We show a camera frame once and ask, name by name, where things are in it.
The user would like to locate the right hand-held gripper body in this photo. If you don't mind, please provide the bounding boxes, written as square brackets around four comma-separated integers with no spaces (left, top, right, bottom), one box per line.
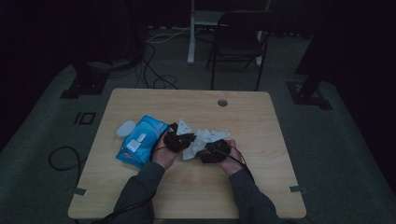
[199,130,233,164]

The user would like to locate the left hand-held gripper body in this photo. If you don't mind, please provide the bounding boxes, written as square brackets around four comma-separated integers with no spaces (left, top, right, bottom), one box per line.
[163,118,198,154]

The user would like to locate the person's left hand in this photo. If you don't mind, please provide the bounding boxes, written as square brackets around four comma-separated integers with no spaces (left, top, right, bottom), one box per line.
[151,133,180,171]

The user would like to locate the person's right hand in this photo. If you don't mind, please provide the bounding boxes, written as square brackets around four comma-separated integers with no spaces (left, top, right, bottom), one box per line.
[217,139,246,177]

